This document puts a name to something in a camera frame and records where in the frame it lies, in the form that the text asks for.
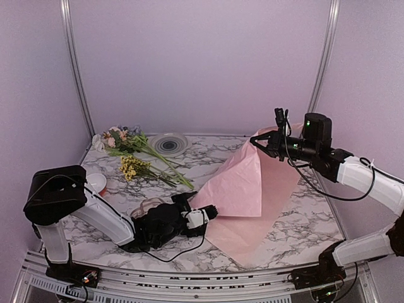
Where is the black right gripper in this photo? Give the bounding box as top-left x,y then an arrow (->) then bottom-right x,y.
249,128 -> 318,163

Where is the pink wrapping paper sheet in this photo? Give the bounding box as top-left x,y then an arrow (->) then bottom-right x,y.
191,141 -> 300,266

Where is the yellow fake flower bunch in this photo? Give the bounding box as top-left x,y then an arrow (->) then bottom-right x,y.
119,155 -> 176,187

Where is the blue fake flower stem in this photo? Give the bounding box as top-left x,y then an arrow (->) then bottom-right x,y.
128,125 -> 142,135

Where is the large pink fake rose stem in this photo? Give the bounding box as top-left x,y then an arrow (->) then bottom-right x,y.
102,126 -> 194,189

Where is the white fake flower stem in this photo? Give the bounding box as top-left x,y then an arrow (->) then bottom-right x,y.
92,134 -> 105,152

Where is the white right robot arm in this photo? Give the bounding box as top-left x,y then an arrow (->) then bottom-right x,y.
250,108 -> 403,283

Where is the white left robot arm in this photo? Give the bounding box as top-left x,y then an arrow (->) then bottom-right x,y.
23,165 -> 218,281

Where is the beige raffia ribbon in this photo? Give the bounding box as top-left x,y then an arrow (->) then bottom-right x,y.
130,198 -> 164,219

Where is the striped grey ceramic plate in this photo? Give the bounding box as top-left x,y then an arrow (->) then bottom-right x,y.
149,133 -> 192,158

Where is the white bowl with red outside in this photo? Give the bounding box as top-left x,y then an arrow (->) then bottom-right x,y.
86,173 -> 107,196

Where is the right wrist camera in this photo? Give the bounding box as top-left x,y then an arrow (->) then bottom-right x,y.
275,108 -> 289,134

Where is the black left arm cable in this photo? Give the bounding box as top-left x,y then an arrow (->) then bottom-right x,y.
145,235 -> 206,263

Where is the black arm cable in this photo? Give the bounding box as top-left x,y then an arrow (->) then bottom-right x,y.
145,235 -> 206,263
287,157 -> 378,202

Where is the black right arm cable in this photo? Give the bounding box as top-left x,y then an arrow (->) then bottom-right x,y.
287,157 -> 378,202

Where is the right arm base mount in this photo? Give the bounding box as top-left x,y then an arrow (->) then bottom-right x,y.
288,249 -> 347,290

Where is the right aluminium frame post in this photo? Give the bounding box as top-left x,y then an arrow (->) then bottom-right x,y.
307,0 -> 340,112

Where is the aluminium frame post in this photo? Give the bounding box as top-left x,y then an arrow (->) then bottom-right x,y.
60,0 -> 95,138
307,0 -> 340,112

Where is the aluminium front rail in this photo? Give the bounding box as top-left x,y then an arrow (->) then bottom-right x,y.
11,251 -> 380,302

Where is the left aluminium frame post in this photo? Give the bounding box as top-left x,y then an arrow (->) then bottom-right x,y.
60,0 -> 95,138

